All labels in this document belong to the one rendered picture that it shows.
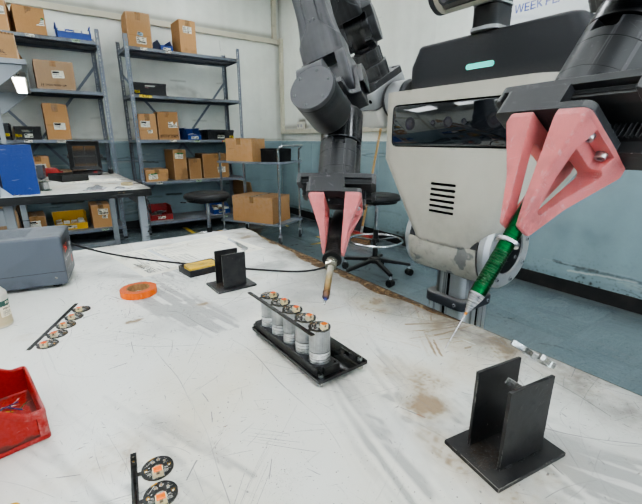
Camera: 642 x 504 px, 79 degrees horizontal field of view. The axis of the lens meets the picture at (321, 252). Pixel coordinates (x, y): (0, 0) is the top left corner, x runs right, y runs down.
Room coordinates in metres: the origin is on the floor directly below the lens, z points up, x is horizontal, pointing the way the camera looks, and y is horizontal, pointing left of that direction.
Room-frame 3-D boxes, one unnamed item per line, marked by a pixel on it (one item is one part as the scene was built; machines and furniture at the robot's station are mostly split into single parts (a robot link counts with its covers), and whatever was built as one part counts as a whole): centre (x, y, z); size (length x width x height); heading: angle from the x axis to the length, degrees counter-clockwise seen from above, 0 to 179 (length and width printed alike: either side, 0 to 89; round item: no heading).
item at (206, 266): (0.76, 0.25, 0.76); 0.07 x 0.05 x 0.02; 133
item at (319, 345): (0.39, 0.00, 0.79); 0.02 x 0.02 x 0.05
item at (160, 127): (4.68, 1.54, 1.11); 1.20 x 0.45 x 2.22; 125
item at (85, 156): (3.11, 1.81, 0.88); 0.30 x 0.23 x 0.25; 125
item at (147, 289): (0.64, 0.32, 0.76); 0.06 x 0.06 x 0.01
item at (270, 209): (4.07, 0.63, 0.51); 0.75 x 0.48 x 1.03; 64
